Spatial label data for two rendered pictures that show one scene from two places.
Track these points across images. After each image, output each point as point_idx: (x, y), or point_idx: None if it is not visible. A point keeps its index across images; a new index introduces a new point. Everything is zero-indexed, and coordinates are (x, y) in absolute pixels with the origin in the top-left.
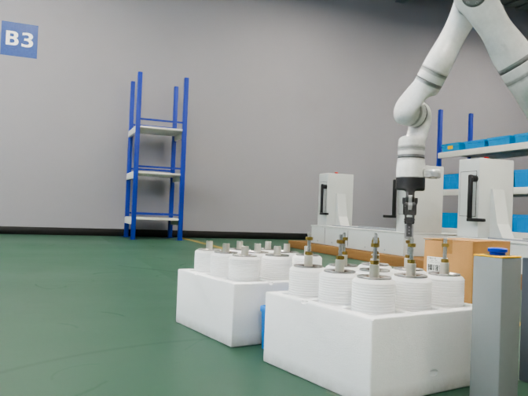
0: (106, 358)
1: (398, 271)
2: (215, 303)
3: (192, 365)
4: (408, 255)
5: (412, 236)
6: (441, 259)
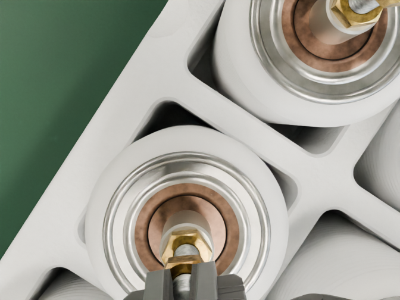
0: None
1: (274, 269)
2: None
3: None
4: (211, 255)
5: (214, 267)
6: (376, 21)
